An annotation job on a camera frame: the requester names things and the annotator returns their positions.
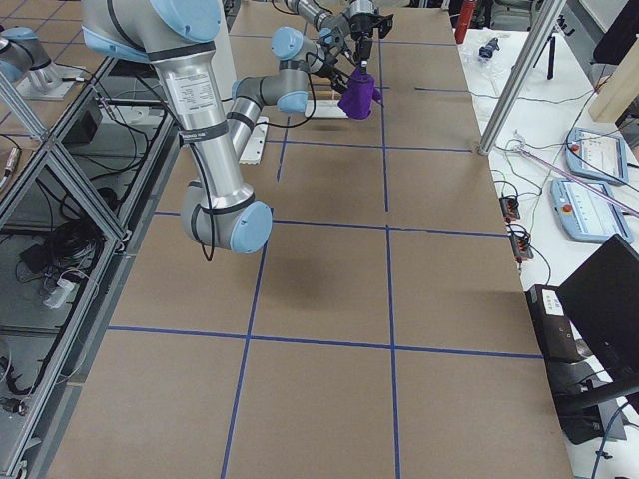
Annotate dark blue folded umbrella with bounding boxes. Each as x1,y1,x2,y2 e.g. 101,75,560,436
478,37,500,60

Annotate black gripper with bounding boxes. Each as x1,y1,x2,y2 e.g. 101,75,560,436
348,0,393,61
327,68,348,95

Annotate white rack base tray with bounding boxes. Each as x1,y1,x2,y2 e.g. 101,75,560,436
305,99,347,119

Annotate wooden board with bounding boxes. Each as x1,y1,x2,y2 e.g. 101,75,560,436
589,22,638,122

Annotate near orange connector block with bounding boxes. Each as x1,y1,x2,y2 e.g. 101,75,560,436
506,223,534,264

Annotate black mini tripod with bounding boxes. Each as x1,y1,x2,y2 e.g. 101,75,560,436
532,35,556,80

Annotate far blue teach pendant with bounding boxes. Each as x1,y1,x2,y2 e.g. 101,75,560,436
565,128,629,185

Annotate black computer box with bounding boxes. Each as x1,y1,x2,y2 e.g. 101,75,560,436
525,284,592,364

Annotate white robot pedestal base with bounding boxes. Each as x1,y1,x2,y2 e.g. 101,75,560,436
219,0,270,166

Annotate blue teach pendant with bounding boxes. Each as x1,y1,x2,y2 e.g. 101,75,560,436
550,179,634,243
565,128,629,185

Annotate black monitor with stand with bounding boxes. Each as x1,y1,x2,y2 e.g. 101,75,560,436
554,234,638,444

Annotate red bottle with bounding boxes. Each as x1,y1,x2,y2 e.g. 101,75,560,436
454,0,476,45

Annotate near blue teach pendant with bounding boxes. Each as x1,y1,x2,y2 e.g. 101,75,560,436
550,179,634,243

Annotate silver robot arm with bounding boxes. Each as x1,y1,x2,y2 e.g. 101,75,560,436
283,0,393,65
82,1,337,254

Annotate far orange connector block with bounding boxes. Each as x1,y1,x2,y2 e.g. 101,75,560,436
499,180,520,223

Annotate purple microfibre towel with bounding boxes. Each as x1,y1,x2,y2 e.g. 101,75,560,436
338,68,383,120

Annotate aluminium frame post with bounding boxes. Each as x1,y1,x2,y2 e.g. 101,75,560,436
478,0,566,156

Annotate orange connector block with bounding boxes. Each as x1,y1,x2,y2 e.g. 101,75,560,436
499,180,520,223
506,223,534,264

